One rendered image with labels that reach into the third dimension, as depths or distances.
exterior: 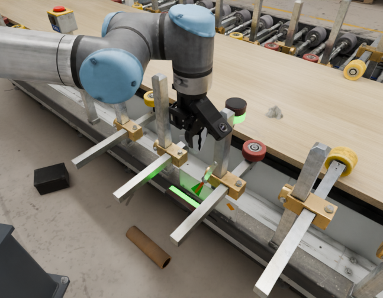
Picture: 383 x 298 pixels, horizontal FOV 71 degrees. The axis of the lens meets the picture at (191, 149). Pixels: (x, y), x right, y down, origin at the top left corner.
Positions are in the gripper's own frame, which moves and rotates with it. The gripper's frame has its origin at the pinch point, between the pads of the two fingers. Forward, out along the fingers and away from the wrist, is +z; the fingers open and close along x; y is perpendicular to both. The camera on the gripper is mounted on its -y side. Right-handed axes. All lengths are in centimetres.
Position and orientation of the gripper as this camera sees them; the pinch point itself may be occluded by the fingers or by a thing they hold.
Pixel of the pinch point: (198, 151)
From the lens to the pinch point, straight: 76.6
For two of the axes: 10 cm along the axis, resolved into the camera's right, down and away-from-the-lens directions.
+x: -6.5, 5.3, -5.5
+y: -7.6, -4.5, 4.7
